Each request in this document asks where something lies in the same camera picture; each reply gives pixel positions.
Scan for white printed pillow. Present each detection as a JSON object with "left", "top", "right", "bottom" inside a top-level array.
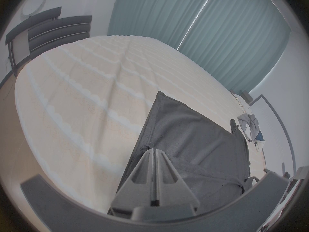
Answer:
[{"left": 232, "top": 93, "right": 253, "bottom": 116}]

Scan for round white mirror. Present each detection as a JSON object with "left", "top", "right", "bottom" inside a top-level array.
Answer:
[{"left": 21, "top": 0, "right": 49, "bottom": 17}]

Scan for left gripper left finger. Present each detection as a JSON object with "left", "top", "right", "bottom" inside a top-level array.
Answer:
[{"left": 111, "top": 148, "right": 155, "bottom": 218}]

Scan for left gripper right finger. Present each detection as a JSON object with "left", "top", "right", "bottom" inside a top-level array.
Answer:
[{"left": 156, "top": 149, "right": 201, "bottom": 213}]

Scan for black T-shirt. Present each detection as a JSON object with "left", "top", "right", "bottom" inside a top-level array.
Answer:
[{"left": 107, "top": 91, "right": 260, "bottom": 214}]

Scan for bed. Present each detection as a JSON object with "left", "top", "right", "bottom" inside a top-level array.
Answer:
[{"left": 14, "top": 35, "right": 296, "bottom": 214}]

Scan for black desk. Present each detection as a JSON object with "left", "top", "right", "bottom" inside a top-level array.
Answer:
[{"left": 5, "top": 7, "right": 62, "bottom": 78}]

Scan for pile of clothes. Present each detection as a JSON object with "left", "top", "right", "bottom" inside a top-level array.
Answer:
[{"left": 237, "top": 113, "right": 266, "bottom": 152}]

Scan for blue-green curtain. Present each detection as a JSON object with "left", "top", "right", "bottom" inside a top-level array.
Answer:
[
  {"left": 177, "top": 0, "right": 291, "bottom": 95},
  {"left": 107, "top": 0, "right": 218, "bottom": 51}
]

